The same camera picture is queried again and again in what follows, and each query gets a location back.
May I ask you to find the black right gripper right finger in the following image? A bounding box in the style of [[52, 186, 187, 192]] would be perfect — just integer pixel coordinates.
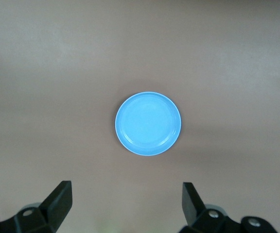
[[178, 182, 279, 233]]

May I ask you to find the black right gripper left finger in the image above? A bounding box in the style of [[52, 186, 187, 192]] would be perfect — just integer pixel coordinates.
[[0, 180, 72, 233]]

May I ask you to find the blue round plate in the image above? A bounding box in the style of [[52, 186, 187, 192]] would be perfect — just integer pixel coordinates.
[[115, 91, 182, 156]]

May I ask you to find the brown table cover sheet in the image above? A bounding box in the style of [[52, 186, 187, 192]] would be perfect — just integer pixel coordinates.
[[0, 0, 280, 233]]

